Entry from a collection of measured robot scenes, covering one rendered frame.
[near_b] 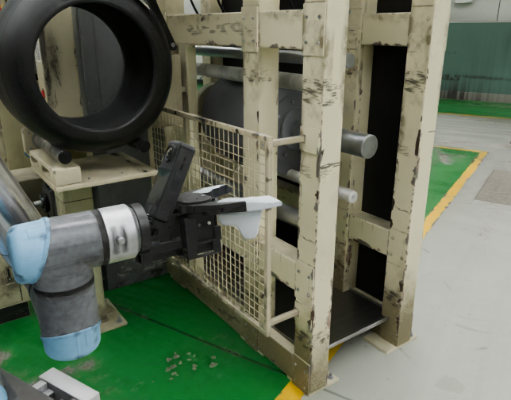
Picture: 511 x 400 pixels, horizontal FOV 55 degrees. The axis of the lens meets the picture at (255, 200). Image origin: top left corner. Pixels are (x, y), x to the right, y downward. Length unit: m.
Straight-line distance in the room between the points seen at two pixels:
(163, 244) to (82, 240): 0.12
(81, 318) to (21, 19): 1.16
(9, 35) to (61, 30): 0.43
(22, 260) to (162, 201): 0.19
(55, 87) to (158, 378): 1.20
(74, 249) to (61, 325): 0.10
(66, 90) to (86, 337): 1.50
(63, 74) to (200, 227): 1.47
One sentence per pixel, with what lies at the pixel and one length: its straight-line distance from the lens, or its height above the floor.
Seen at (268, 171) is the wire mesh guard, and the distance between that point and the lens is 1.50.
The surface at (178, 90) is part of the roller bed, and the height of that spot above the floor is 1.05.
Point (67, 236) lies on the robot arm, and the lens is 0.64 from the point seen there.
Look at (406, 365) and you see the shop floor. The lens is 2.21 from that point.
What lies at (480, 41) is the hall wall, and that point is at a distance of 10.36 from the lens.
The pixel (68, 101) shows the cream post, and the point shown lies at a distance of 2.11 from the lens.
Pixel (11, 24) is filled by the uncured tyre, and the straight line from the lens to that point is 1.70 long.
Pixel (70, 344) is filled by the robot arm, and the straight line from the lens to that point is 0.70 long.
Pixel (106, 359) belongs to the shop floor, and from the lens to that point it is 2.24.
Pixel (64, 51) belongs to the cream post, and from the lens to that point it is 2.09.
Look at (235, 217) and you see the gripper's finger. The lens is 0.70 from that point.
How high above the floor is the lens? 1.30
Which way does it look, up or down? 19 degrees down
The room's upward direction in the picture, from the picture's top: straight up
